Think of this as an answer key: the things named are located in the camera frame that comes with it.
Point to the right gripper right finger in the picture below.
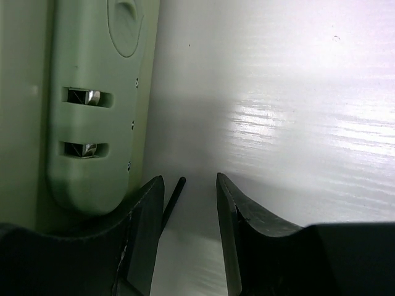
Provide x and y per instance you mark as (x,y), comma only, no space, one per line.
(265,254)

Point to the green hard-shell suitcase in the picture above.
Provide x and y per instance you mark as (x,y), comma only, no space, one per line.
(75,84)

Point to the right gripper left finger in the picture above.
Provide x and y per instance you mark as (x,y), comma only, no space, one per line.
(114,254)

